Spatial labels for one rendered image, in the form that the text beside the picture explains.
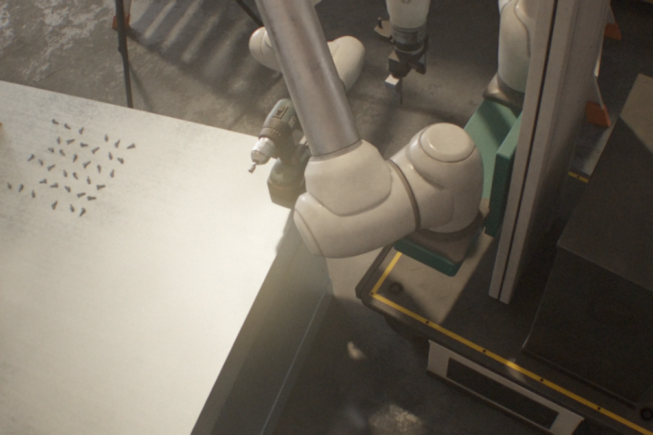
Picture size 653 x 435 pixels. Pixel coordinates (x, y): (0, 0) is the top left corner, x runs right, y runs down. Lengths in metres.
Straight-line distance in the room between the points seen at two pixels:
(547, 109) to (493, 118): 0.51
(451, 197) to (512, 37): 0.48
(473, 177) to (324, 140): 0.30
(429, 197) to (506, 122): 0.48
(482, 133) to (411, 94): 1.04
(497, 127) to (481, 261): 0.39
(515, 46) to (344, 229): 0.64
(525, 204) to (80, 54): 2.32
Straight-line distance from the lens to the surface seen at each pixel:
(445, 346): 1.90
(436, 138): 1.43
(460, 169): 1.41
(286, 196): 1.71
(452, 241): 1.58
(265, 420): 2.07
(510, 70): 1.80
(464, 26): 3.13
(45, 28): 3.65
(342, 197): 1.38
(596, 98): 2.77
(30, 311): 1.77
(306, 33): 1.36
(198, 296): 1.63
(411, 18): 1.76
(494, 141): 1.79
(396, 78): 1.88
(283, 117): 1.58
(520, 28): 1.73
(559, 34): 1.22
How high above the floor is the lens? 2.04
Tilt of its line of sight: 56 degrees down
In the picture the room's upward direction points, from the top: 10 degrees counter-clockwise
